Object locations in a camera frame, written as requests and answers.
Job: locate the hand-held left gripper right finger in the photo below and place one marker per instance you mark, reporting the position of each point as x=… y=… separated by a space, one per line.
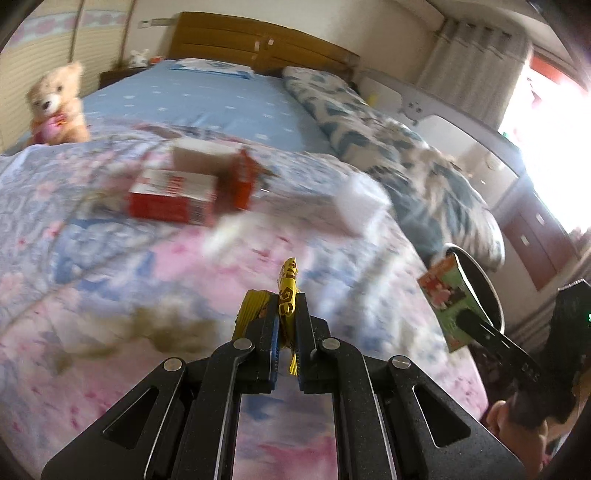
x=307 y=364

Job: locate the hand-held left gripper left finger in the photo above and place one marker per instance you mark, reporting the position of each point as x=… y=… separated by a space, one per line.
x=263 y=360

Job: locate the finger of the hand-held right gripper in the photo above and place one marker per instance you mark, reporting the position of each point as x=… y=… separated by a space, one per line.
x=503 y=344

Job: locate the white bin with dark inside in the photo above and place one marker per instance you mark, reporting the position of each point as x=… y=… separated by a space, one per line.
x=485 y=286

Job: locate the green carton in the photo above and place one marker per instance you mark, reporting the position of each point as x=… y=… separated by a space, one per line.
x=443 y=300

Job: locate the yellow foil wrapper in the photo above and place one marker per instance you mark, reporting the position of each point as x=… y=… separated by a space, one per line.
x=288 y=286

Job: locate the person's right hand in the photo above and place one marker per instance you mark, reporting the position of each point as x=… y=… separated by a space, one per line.
x=508 y=424

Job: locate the wooden dresser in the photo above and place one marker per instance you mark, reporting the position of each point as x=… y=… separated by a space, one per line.
x=531 y=230

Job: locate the pink floral blanket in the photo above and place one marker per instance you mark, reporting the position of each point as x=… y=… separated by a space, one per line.
x=92 y=277

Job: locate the bright window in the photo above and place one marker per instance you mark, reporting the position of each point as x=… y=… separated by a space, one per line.
x=554 y=138

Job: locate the opened white red box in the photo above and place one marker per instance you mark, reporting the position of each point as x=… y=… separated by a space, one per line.
x=198 y=154

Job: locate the white blue patterned quilt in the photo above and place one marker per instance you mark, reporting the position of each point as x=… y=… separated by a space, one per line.
x=378 y=134

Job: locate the blue bed sheet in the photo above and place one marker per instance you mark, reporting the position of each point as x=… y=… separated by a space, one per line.
x=207 y=106

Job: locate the grey curtain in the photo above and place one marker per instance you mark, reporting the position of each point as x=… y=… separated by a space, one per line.
x=471 y=64

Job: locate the blue patterned pillow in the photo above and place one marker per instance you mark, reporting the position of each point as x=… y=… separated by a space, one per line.
x=207 y=67

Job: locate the dark wooden nightstand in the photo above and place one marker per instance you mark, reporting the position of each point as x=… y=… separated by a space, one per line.
x=117 y=77

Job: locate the wooden bed headboard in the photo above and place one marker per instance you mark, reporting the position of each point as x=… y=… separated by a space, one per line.
x=221 y=37

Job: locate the white rabbit plush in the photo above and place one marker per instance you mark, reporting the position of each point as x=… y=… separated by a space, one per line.
x=138 y=57

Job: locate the beige teddy bear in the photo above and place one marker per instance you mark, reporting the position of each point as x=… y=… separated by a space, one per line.
x=51 y=97

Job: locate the cream sliding door wardrobe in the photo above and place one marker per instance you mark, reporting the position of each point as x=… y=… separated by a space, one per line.
x=27 y=55

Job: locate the grey mesh bed rail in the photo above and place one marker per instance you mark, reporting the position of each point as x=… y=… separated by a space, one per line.
x=452 y=138

